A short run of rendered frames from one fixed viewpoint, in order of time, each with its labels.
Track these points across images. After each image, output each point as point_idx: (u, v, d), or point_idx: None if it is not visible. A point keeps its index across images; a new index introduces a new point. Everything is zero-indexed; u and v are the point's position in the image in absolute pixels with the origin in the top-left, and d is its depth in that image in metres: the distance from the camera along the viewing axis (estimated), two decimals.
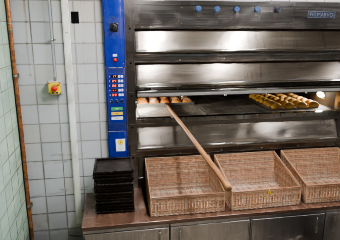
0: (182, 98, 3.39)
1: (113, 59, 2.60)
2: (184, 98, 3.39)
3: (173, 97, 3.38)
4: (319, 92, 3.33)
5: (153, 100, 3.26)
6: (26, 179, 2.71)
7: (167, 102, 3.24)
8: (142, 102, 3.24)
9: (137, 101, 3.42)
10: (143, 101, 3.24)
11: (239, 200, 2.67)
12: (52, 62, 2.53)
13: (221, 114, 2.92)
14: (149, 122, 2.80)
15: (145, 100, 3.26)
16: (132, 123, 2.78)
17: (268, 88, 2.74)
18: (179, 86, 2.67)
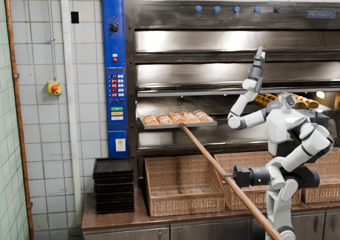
0: (201, 116, 2.67)
1: (113, 59, 2.60)
2: (204, 116, 2.67)
3: (189, 115, 2.66)
4: (319, 92, 3.33)
5: (165, 121, 2.54)
6: (26, 179, 2.71)
7: (183, 123, 2.52)
8: (151, 124, 2.51)
9: (143, 121, 2.69)
10: (153, 122, 2.51)
11: (239, 200, 2.67)
12: (52, 62, 2.53)
13: (221, 114, 2.92)
14: None
15: (155, 120, 2.53)
16: (132, 123, 2.78)
17: (268, 88, 2.74)
18: (179, 86, 2.67)
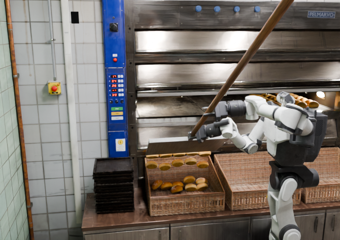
0: (199, 161, 2.83)
1: (113, 59, 2.60)
2: (201, 160, 2.83)
3: (188, 157, 2.79)
4: (319, 92, 3.33)
5: None
6: (26, 179, 2.71)
7: None
8: None
9: (162, 182, 2.80)
10: None
11: (239, 200, 2.67)
12: (52, 62, 2.53)
13: None
14: (149, 122, 2.80)
15: None
16: (132, 123, 2.78)
17: (268, 88, 2.74)
18: (179, 86, 2.67)
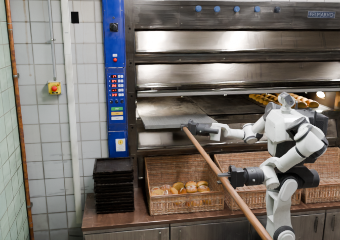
0: (203, 204, 2.56)
1: (113, 59, 2.60)
2: None
3: None
4: (319, 92, 3.33)
5: None
6: (26, 179, 2.71)
7: (183, 123, 2.52)
8: None
9: (158, 200, 2.61)
10: None
11: None
12: (52, 62, 2.53)
13: (221, 114, 2.92)
14: None
15: (152, 188, 2.77)
16: (132, 123, 2.78)
17: (268, 88, 2.74)
18: (179, 86, 2.67)
